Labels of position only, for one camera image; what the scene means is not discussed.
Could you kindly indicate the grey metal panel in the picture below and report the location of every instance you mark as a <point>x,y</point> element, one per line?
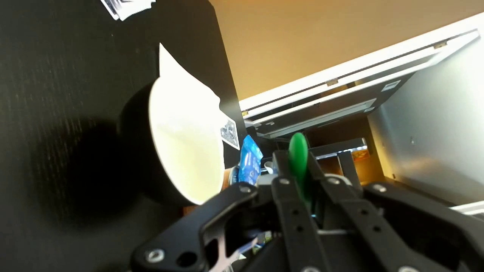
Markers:
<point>433,130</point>

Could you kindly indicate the aluminium rail frame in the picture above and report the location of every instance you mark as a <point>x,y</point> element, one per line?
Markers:
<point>328,88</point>

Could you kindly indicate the blue packet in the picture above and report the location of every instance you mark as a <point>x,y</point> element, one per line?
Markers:
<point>250,160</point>

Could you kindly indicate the cream round bowl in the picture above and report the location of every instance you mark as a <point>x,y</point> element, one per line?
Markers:
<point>187,151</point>

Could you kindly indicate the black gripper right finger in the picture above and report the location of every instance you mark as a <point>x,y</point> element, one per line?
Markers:
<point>364,227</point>

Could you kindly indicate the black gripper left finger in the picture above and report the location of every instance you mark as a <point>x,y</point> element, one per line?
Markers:
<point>293,227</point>

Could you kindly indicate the blue playing card deck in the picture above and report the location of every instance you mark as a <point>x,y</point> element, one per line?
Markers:
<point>126,6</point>

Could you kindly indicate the green plastic spoon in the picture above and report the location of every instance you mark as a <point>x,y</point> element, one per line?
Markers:
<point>299,160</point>

